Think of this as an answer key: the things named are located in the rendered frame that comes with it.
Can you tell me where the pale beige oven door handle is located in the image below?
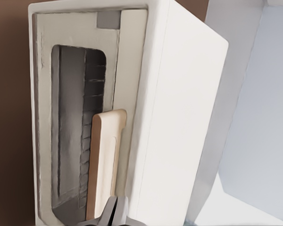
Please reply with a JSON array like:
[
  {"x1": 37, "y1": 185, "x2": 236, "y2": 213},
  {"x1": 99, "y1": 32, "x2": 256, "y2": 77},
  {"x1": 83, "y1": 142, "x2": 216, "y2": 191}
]
[{"x1": 86, "y1": 108, "x2": 128, "y2": 221}]

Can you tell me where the white oven door with window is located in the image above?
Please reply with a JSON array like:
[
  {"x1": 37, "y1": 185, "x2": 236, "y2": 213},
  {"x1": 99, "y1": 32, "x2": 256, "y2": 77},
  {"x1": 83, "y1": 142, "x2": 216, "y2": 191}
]
[{"x1": 32, "y1": 9, "x2": 148, "y2": 226}]

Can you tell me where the white oven body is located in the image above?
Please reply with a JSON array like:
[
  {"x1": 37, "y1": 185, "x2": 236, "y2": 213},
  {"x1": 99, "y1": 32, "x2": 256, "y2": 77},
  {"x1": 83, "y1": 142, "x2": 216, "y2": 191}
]
[{"x1": 27, "y1": 0, "x2": 229, "y2": 226}]

